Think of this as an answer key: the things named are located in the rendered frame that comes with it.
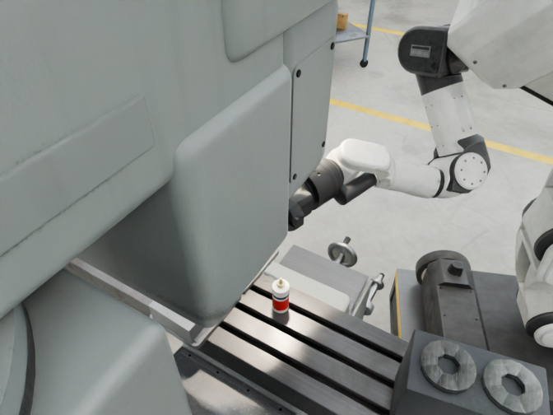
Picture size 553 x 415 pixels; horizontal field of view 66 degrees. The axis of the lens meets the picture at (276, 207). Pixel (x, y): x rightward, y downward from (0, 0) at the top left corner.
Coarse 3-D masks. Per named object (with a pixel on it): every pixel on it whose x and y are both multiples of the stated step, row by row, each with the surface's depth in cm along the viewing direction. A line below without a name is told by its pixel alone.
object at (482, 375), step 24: (432, 336) 77; (408, 360) 75; (432, 360) 72; (456, 360) 72; (480, 360) 73; (504, 360) 72; (408, 384) 70; (432, 384) 70; (456, 384) 69; (480, 384) 70; (504, 384) 70; (528, 384) 69; (408, 408) 73; (432, 408) 71; (456, 408) 68; (480, 408) 67; (504, 408) 66; (528, 408) 66
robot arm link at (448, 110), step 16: (432, 96) 92; (448, 96) 90; (464, 96) 91; (432, 112) 93; (448, 112) 90; (464, 112) 90; (432, 128) 95; (448, 128) 91; (464, 128) 91; (448, 144) 92; (464, 144) 90; (480, 144) 89; (432, 160) 99; (464, 160) 88; (480, 160) 89; (464, 176) 88; (480, 176) 89
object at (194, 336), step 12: (276, 252) 114; (156, 312) 95; (168, 312) 94; (228, 312) 101; (168, 324) 96; (180, 324) 92; (192, 324) 92; (216, 324) 98; (180, 336) 96; (192, 336) 93; (204, 336) 96
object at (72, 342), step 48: (48, 288) 31; (96, 288) 32; (0, 336) 24; (48, 336) 28; (96, 336) 28; (144, 336) 28; (0, 384) 22; (48, 384) 26; (96, 384) 26; (144, 384) 29
